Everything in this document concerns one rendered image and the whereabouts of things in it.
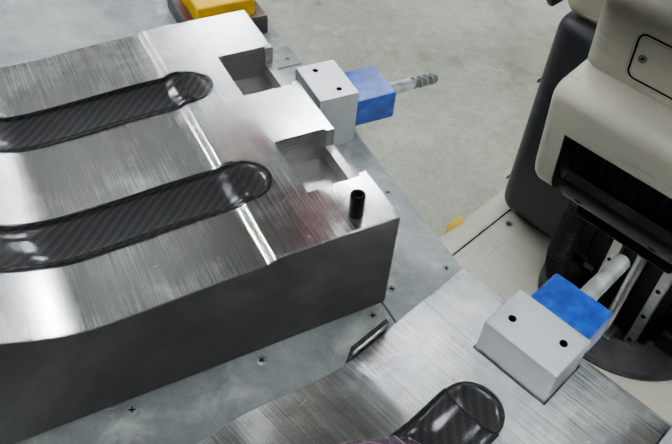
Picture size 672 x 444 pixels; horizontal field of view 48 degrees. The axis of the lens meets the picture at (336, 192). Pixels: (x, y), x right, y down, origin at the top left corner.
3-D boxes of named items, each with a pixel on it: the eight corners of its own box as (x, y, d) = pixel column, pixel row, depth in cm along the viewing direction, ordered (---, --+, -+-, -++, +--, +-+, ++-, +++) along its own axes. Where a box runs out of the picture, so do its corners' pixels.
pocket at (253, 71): (270, 82, 63) (271, 44, 60) (298, 120, 60) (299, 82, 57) (219, 95, 61) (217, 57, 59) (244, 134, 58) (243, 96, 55)
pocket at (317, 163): (329, 163, 56) (332, 125, 54) (363, 211, 53) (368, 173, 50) (273, 180, 55) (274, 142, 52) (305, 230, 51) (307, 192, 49)
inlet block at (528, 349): (579, 264, 54) (603, 213, 50) (641, 307, 52) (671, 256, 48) (466, 371, 47) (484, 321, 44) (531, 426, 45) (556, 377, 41)
